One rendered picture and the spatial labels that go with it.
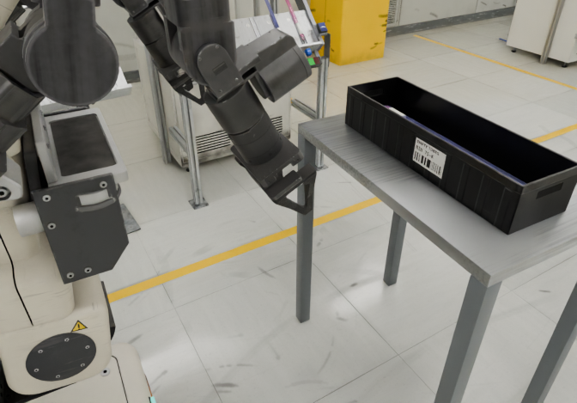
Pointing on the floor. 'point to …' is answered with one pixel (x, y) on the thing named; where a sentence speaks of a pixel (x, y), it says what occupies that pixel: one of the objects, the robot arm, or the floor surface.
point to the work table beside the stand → (417, 190)
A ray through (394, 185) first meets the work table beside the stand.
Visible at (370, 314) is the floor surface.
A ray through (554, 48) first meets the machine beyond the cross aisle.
